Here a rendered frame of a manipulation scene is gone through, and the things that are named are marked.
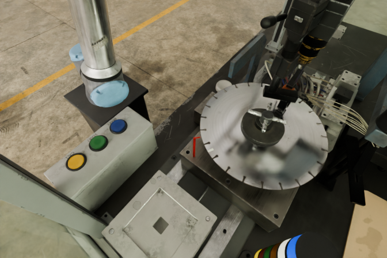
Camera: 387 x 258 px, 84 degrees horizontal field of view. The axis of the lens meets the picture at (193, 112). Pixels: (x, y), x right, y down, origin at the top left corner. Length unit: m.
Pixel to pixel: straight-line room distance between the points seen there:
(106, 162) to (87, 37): 0.32
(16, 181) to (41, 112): 1.83
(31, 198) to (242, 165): 0.40
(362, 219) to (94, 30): 0.90
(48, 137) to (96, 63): 1.36
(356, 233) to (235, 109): 0.48
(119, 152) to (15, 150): 1.48
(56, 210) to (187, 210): 0.26
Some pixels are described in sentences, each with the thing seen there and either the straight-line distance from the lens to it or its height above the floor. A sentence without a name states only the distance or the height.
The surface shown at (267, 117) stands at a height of 1.00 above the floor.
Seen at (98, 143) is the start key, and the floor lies 0.91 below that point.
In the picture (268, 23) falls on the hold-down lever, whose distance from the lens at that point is 0.44.
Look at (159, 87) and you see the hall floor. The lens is 2.00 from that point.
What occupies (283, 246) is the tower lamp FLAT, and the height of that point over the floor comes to 1.12.
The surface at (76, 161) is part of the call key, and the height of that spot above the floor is 0.90.
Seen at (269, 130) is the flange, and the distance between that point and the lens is 0.58.
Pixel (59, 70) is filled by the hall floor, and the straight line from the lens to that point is 2.48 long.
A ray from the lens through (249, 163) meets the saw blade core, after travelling 0.54.
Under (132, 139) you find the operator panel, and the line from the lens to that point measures 0.63.
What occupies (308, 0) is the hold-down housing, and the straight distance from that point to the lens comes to 0.45.
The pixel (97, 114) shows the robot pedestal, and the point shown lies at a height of 0.75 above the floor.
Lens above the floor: 1.42
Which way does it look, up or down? 53 degrees down
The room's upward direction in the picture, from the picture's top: 1 degrees clockwise
